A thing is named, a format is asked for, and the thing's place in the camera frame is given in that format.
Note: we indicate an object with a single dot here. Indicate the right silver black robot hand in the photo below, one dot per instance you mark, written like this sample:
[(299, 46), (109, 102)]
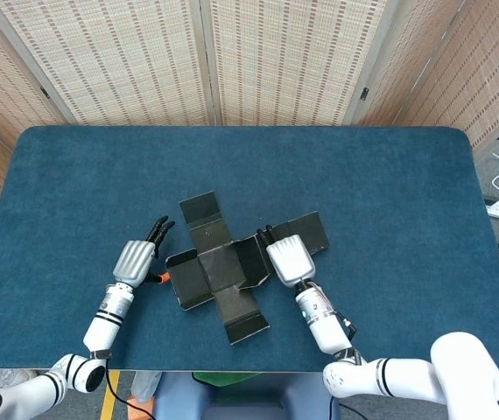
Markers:
[(291, 260)]

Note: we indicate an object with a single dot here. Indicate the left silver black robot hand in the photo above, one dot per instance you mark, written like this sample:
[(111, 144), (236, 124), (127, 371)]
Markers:
[(133, 262)]

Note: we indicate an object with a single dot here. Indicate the black foldable cardboard box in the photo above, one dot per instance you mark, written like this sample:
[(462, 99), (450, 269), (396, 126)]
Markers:
[(214, 267)]

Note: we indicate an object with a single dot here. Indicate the grey plastic bag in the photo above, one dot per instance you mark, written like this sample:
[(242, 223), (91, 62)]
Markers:
[(144, 385)]

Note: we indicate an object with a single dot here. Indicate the green cloth piece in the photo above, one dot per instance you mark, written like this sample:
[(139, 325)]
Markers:
[(223, 378)]

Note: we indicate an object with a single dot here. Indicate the yellow floor tape strip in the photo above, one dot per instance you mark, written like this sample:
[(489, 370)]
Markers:
[(108, 407)]

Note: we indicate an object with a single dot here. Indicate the blue robot torso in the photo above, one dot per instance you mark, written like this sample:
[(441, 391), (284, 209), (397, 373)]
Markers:
[(241, 400)]

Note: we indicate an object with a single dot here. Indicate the orange block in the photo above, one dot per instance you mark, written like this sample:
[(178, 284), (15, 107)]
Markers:
[(138, 411)]

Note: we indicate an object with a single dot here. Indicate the black screen hinge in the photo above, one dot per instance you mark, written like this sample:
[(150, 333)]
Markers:
[(364, 93), (44, 92)]

